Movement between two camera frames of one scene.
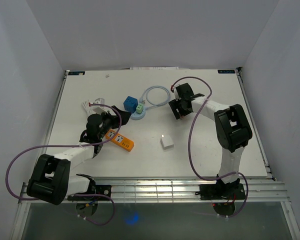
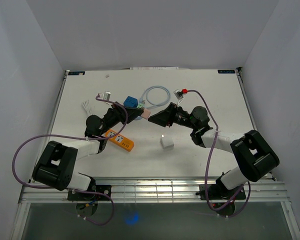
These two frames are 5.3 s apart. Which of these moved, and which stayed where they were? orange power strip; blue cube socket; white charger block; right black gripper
Moved: right black gripper
Stayed: white charger block; blue cube socket; orange power strip
